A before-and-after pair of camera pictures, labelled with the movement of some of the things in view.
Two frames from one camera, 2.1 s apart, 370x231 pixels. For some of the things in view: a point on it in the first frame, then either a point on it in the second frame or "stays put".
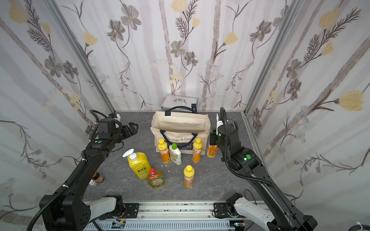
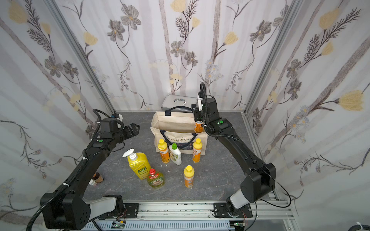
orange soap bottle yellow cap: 189,173 stays put
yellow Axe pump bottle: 139,162 stays put
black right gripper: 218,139 to 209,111
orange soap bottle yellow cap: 212,150 to 198,128
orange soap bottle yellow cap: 197,150 stays put
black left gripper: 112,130 stays put
